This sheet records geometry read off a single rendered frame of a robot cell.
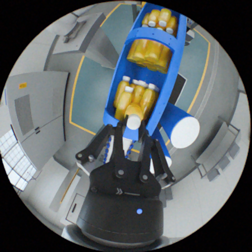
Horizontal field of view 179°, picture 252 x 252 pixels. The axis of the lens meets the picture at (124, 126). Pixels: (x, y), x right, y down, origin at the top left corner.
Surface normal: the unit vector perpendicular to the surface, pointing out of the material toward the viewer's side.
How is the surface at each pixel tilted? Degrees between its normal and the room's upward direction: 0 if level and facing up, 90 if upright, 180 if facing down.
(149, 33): 15
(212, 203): 90
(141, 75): 7
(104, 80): 0
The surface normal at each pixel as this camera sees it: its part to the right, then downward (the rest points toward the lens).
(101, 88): -0.13, 0.45
